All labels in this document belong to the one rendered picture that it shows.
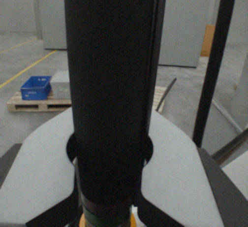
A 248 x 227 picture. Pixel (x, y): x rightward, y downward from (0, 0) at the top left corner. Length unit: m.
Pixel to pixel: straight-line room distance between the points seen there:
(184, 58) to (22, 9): 10.68
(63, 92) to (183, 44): 3.89
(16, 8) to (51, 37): 6.66
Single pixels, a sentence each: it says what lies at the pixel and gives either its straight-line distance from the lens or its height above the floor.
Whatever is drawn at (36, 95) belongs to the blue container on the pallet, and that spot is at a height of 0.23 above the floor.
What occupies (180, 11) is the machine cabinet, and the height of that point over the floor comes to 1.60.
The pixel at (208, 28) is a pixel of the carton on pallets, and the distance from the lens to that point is 8.18.
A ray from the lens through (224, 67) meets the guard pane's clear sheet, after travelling 1.41.
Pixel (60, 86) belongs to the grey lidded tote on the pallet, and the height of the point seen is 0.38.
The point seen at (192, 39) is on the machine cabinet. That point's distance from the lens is 5.93.
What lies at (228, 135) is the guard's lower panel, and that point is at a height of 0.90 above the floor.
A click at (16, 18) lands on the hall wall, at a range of 14.10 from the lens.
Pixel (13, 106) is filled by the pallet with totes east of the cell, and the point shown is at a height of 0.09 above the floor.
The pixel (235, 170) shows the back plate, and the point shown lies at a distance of 0.56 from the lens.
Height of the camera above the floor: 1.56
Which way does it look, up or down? 27 degrees down
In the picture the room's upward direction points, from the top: 3 degrees clockwise
